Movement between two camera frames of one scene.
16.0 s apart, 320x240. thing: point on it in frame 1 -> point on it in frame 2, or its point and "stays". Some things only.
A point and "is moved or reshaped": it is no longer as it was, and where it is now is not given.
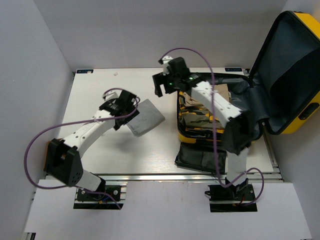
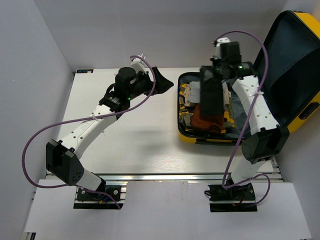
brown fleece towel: (47, 162) is moved or reshaped
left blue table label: (84, 71) stays
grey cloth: (149, 118) is moved or reshaped
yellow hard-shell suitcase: (281, 92) stays
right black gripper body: (171, 82) -> (218, 65)
